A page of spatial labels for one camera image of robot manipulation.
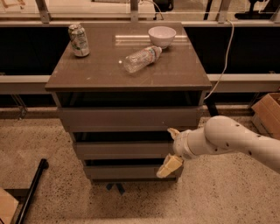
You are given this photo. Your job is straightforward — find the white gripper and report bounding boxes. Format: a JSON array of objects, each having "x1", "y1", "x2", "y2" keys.
[{"x1": 157, "y1": 128, "x2": 195, "y2": 179}]

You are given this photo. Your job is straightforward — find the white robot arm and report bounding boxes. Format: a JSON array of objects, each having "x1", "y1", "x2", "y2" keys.
[{"x1": 157, "y1": 115, "x2": 280, "y2": 179}]

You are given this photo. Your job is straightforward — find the grey top drawer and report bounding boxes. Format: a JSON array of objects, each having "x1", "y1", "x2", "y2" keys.
[{"x1": 58, "y1": 107, "x2": 202, "y2": 132}]

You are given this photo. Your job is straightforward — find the grey three-drawer cabinet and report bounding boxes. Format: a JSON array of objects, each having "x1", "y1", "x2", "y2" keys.
[{"x1": 45, "y1": 23, "x2": 211, "y2": 183}]

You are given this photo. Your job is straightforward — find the black table leg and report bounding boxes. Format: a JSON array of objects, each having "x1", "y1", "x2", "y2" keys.
[{"x1": 205, "y1": 99, "x2": 219, "y2": 116}]

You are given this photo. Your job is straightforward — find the blue tape cross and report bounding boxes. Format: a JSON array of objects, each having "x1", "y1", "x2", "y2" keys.
[{"x1": 106, "y1": 183, "x2": 125, "y2": 195}]

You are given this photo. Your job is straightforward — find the clear plastic water bottle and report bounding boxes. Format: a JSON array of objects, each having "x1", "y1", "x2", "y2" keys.
[{"x1": 123, "y1": 45, "x2": 162, "y2": 74}]

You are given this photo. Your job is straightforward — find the cardboard box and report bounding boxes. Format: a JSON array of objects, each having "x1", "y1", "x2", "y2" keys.
[{"x1": 252, "y1": 93, "x2": 280, "y2": 139}]

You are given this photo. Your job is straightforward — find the white bowl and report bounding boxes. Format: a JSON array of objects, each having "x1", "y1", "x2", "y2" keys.
[{"x1": 148, "y1": 26, "x2": 177, "y2": 49}]

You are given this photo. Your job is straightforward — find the black metal bar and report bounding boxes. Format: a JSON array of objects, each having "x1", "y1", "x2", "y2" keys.
[{"x1": 15, "y1": 158, "x2": 49, "y2": 224}]

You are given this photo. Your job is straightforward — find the green white soda can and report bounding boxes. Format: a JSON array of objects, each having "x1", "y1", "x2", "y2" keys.
[{"x1": 68, "y1": 24, "x2": 89, "y2": 57}]

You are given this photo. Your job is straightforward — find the wooden board corner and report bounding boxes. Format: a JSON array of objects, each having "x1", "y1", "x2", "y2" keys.
[{"x1": 0, "y1": 187, "x2": 18, "y2": 224}]

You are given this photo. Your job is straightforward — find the white cable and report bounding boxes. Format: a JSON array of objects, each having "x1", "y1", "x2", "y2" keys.
[{"x1": 203, "y1": 19, "x2": 235, "y2": 102}]

